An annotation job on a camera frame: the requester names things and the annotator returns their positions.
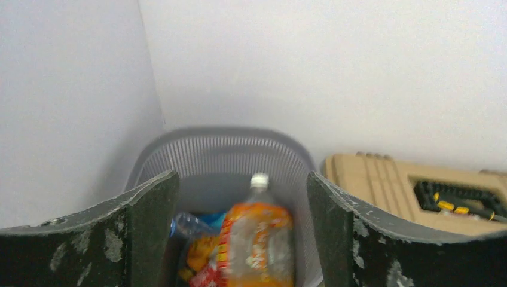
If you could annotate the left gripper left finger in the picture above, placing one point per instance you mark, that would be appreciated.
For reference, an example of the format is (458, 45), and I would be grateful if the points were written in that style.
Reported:
(118, 242)

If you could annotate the grey mesh waste bin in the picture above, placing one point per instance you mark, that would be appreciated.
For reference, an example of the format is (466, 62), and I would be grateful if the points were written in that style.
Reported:
(215, 165)

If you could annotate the orange label bottle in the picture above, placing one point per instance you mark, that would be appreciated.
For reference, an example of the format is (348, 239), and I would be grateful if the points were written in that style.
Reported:
(196, 256)
(256, 243)

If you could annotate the tan plastic toolbox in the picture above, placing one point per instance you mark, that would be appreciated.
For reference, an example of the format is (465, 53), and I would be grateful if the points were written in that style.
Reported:
(389, 185)

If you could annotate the screwdriver on toolbox lid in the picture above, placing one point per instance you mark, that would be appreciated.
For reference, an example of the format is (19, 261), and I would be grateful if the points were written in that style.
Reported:
(460, 206)

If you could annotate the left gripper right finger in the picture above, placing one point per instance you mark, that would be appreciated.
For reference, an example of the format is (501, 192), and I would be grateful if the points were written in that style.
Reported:
(361, 245)

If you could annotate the clear bottle blue label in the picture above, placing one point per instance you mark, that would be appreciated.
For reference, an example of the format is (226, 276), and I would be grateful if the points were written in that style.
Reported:
(189, 226)

